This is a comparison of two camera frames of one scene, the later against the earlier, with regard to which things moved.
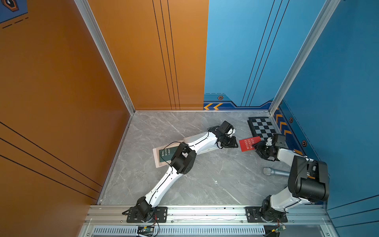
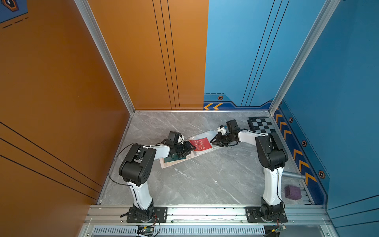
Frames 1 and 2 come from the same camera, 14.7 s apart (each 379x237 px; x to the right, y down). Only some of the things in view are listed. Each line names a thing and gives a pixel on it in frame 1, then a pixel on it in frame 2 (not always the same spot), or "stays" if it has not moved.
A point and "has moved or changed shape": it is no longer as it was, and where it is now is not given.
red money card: (248, 144) has moved or changed shape
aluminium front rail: (104, 215) stays
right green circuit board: (280, 228) stays
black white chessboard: (262, 127) stays
